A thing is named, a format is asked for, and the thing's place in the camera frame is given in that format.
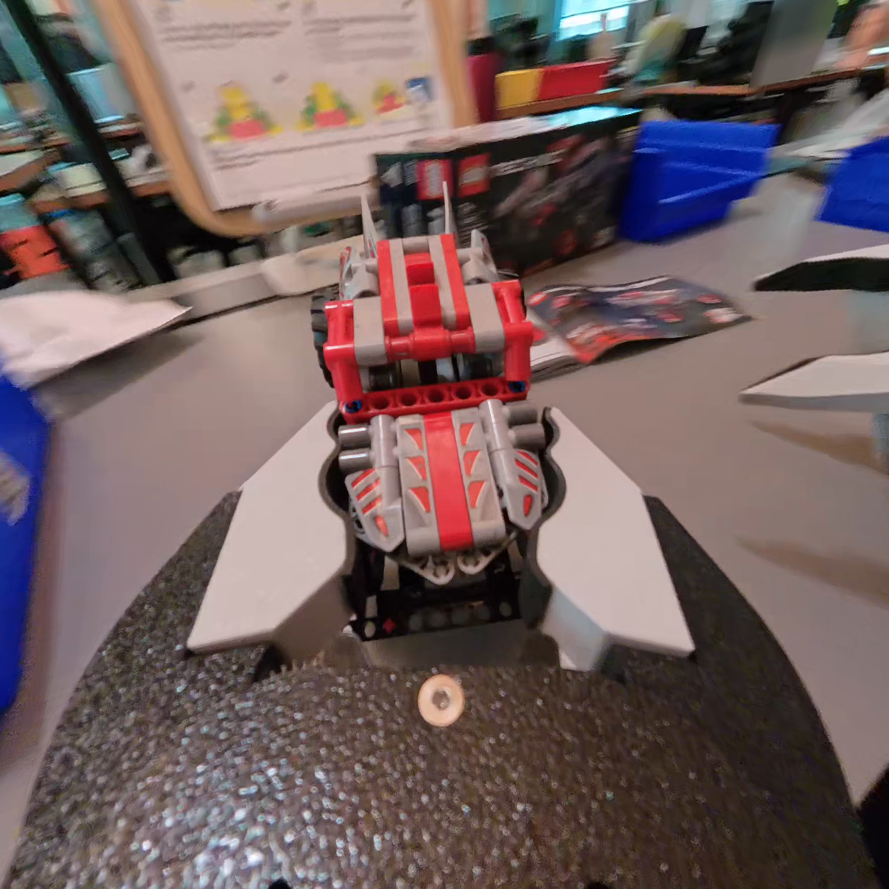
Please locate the white sign stand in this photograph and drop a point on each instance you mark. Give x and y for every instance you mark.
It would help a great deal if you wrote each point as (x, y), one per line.
(236, 285)

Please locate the black toy set box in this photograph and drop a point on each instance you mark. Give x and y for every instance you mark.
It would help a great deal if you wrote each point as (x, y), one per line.
(555, 194)

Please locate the red grey toy monster truck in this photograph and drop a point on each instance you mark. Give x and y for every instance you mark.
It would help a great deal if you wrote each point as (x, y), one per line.
(430, 326)

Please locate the grey desk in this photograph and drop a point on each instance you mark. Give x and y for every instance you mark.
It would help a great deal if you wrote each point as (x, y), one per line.
(173, 417)

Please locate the toy truck instruction booklet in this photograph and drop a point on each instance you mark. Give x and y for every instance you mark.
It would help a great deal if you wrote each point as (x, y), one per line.
(639, 312)

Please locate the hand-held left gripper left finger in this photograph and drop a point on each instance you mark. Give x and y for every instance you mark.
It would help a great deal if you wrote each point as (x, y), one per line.
(271, 542)

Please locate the white crumpled paper bag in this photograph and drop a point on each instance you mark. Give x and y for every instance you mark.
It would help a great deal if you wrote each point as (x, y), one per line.
(83, 333)

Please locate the blue plastic bin with tag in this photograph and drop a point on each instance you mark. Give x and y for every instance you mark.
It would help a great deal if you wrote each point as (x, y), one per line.
(21, 542)

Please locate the yellow plastic bin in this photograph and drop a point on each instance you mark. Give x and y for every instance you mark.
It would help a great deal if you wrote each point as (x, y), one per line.
(517, 88)

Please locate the red plastic bin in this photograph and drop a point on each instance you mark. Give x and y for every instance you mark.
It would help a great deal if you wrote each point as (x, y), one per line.
(576, 80)

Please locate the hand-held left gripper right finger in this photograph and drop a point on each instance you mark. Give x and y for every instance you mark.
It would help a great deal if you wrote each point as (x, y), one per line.
(611, 555)

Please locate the maroon bottle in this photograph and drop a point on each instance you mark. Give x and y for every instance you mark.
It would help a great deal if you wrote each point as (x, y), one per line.
(484, 87)

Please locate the wooden instruction sign board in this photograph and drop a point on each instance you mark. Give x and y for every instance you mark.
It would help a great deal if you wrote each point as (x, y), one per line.
(292, 90)

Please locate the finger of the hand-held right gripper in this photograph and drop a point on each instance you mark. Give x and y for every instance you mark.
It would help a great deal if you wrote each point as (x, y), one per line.
(854, 260)
(833, 385)

